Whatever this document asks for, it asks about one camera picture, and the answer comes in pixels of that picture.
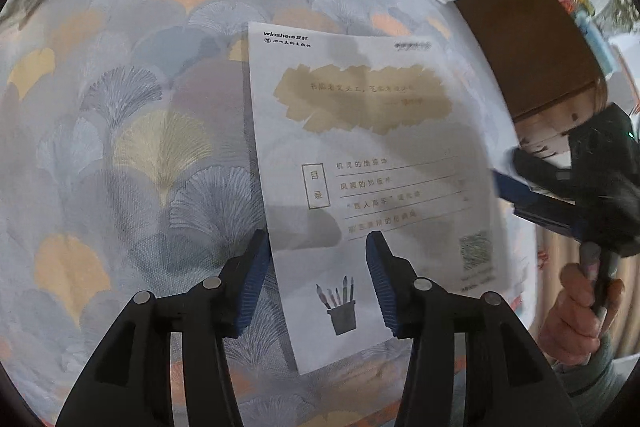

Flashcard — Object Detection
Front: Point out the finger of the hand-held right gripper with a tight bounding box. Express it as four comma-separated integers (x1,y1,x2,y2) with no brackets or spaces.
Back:
510,147,581,192
492,169,586,238

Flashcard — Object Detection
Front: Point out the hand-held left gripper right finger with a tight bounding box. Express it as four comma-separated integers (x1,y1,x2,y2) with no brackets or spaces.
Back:
365,230,583,427

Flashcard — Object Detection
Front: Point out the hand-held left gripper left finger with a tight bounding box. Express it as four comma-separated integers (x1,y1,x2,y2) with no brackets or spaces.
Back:
55,228,273,427

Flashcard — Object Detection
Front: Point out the white book with brush pot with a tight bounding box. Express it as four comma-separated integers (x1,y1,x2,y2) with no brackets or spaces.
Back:
247,22,523,375

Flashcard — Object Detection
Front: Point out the person's right forearm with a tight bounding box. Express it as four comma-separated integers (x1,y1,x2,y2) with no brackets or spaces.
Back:
555,337,636,413

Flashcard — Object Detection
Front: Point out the person's right hand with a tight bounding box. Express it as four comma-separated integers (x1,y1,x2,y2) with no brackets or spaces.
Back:
542,242,626,365

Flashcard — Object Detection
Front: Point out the brown wooden cabinet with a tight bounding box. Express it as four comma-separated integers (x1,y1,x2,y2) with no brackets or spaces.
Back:
452,0,608,158

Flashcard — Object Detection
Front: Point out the ginkgo leaf patterned tablecloth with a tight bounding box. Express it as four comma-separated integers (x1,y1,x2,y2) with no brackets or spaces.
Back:
0,0,541,427

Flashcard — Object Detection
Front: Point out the green leafy plant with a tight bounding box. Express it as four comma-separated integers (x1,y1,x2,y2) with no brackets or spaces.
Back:
600,0,640,32

